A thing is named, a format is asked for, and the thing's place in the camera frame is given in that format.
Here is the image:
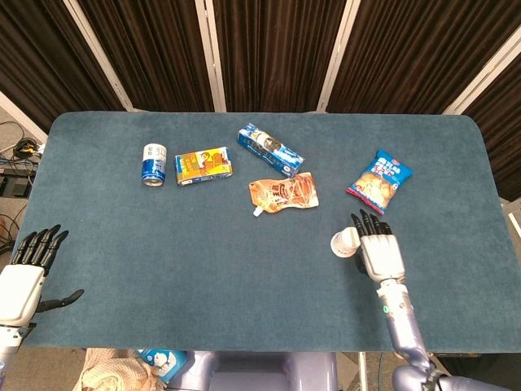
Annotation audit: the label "white partition post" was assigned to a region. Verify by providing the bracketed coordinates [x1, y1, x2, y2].
[442, 24, 521, 116]
[0, 90, 49, 144]
[63, 0, 138, 112]
[194, 0, 227, 113]
[316, 0, 362, 114]

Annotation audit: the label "orange spout pouch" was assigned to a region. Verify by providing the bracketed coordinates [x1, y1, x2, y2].
[248, 171, 320, 217]

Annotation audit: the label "blue chip bag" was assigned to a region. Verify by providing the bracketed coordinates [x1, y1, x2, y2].
[346, 148, 414, 217]

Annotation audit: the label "beige knitted cloth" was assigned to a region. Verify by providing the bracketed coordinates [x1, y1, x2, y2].
[75, 348, 164, 391]

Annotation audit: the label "dark brown curtain panel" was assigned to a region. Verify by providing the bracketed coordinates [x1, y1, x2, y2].
[462, 51, 521, 203]
[77, 0, 216, 113]
[0, 0, 127, 134]
[326, 0, 521, 116]
[212, 0, 348, 113]

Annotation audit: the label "white paper cup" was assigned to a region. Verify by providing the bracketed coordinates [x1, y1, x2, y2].
[330, 226, 363, 259]

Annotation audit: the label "white frame piece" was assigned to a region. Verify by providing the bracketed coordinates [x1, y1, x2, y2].
[501, 198, 521, 261]

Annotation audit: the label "yellow blue snack box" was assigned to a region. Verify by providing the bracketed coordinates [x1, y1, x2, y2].
[174, 147, 234, 187]

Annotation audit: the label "blue white drink can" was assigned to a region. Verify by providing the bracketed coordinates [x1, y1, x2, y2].
[141, 143, 169, 187]

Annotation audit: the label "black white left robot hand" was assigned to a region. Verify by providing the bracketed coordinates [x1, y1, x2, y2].
[0, 224, 85, 327]

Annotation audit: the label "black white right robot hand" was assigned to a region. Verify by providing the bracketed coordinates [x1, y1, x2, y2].
[350, 209, 407, 285]

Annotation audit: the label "white table leg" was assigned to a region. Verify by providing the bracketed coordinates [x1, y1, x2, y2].
[357, 352, 370, 391]

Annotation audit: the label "teal felt-covered table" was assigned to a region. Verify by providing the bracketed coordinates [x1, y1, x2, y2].
[18, 112, 521, 354]

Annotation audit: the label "black power box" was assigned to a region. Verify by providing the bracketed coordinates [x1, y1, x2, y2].
[0, 167, 34, 200]

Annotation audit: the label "purple robot torso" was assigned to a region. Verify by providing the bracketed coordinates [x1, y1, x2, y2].
[169, 350, 339, 391]

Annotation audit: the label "tangled black cables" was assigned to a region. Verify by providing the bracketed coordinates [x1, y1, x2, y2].
[0, 120, 46, 174]

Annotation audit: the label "blue cartoon print box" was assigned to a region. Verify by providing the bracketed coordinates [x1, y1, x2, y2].
[136, 349, 188, 384]

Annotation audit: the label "long blue white carton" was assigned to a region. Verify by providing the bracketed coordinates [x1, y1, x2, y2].
[237, 123, 305, 178]

